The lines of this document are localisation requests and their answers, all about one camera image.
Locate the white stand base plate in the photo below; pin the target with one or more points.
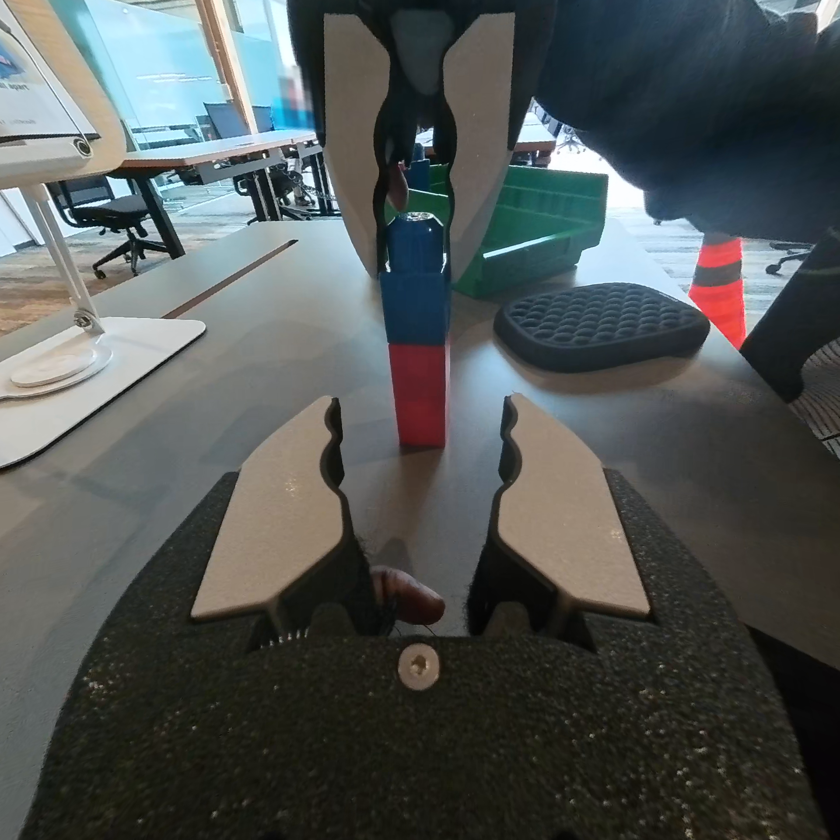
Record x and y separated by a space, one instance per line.
131 367

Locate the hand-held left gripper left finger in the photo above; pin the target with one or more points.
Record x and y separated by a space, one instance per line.
269 525

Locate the black honeycomb mat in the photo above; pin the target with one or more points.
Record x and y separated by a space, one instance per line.
604 328

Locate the orange traffic cone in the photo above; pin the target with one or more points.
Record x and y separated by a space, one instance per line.
718 289

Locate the red mega block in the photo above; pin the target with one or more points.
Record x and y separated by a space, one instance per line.
420 394

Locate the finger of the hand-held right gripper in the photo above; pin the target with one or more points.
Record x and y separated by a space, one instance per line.
351 118
482 118

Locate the person's right hand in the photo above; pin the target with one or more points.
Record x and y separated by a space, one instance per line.
400 187

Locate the green plastic bin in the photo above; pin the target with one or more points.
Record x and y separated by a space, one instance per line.
538 216

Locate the person's left hand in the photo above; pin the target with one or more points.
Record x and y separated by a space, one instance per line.
413 600

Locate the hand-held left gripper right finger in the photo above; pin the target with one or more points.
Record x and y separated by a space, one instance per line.
571 531

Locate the blue mega block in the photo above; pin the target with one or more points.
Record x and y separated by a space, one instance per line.
413 308

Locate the person's right forearm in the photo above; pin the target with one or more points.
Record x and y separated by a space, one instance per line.
689 98

